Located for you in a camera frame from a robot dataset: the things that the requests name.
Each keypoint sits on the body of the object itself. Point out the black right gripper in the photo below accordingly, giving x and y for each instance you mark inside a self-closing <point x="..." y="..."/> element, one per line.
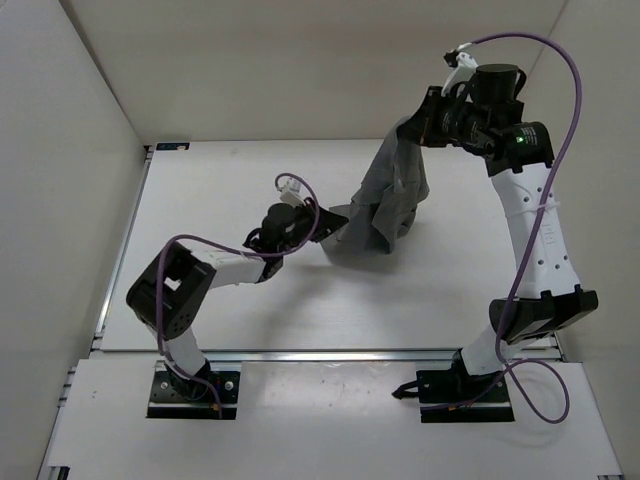
<point x="423" y="128"/>

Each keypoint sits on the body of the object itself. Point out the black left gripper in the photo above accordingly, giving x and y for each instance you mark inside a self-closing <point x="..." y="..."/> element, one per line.
<point x="327" y="222"/>

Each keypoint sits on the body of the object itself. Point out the grey pleated skirt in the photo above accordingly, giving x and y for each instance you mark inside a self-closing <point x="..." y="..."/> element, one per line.
<point x="384" y="208"/>

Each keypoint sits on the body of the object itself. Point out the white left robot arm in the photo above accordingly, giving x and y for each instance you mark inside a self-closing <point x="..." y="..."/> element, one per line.
<point x="167" y="296"/>

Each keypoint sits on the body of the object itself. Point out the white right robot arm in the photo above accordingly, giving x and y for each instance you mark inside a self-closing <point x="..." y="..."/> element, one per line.
<point x="547" y="294"/>

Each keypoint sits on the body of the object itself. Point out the blue label left corner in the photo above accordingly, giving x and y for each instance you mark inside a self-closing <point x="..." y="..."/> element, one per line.
<point x="172" y="146"/>

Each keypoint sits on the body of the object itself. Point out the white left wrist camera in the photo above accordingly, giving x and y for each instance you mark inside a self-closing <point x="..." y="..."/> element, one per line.
<point x="290" y="193"/>

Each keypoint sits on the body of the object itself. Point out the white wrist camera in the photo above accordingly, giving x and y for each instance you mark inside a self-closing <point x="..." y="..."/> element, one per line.
<point x="463" y="67"/>
<point x="290" y="193"/>

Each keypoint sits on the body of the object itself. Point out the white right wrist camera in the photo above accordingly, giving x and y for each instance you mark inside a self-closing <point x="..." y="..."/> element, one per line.
<point x="463" y="67"/>

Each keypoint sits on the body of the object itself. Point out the aluminium rail left table edge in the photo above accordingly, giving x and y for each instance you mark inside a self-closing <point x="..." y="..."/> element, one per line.
<point x="115" y="272"/>

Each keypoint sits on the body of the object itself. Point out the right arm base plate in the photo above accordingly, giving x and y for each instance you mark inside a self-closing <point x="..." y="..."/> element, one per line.
<point x="448" y="396"/>

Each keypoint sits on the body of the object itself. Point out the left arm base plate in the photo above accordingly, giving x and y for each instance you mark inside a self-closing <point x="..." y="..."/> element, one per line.
<point x="172" y="397"/>

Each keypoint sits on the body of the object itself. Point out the aluminium rail along table front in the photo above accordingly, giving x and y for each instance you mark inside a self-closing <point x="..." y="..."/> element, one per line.
<point x="550" y="353"/>

